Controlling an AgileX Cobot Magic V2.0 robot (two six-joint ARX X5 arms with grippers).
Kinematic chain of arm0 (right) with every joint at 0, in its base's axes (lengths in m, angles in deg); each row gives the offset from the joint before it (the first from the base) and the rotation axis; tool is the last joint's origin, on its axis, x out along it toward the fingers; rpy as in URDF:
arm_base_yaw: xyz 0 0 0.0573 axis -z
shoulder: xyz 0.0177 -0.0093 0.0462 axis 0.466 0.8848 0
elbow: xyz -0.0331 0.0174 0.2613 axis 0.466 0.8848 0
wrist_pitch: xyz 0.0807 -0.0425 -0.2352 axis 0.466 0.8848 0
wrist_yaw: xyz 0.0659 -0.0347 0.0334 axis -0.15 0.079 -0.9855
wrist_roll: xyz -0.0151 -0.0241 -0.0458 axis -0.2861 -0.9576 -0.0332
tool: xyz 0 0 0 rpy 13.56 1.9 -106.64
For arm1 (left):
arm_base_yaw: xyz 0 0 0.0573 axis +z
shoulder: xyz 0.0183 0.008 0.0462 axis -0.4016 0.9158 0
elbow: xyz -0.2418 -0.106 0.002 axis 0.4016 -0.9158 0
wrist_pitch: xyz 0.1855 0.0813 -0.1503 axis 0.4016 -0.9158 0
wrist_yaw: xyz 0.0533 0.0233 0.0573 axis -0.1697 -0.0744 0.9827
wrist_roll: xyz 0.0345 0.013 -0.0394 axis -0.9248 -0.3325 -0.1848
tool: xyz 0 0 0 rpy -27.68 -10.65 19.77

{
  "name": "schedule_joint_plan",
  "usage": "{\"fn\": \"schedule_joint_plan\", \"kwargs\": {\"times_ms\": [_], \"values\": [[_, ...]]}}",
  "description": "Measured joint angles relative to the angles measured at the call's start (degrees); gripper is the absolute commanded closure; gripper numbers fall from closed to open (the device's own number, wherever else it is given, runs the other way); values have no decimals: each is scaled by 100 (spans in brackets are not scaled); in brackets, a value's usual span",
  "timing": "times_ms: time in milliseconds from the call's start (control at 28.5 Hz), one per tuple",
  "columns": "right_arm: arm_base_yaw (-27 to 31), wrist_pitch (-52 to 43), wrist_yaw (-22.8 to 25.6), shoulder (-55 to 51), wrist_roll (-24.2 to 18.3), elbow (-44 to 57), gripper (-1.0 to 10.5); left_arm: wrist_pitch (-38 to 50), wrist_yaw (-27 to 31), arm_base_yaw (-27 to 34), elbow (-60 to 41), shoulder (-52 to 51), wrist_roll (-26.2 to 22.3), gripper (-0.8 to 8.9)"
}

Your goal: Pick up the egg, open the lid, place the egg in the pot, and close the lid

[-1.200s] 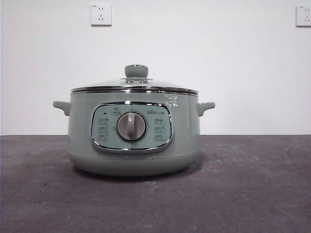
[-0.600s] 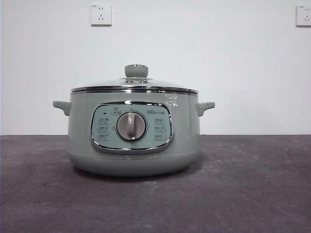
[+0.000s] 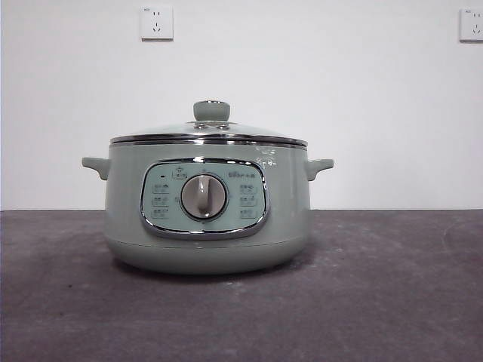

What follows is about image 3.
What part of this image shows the glass lid with green knob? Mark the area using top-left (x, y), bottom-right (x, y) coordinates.
top-left (109, 99), bottom-right (308, 146)

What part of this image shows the pale green electric pot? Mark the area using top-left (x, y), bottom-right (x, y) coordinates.
top-left (81, 140), bottom-right (335, 271)

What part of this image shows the white wall socket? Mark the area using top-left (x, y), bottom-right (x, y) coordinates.
top-left (140, 6), bottom-right (175, 41)
top-left (459, 8), bottom-right (483, 43)

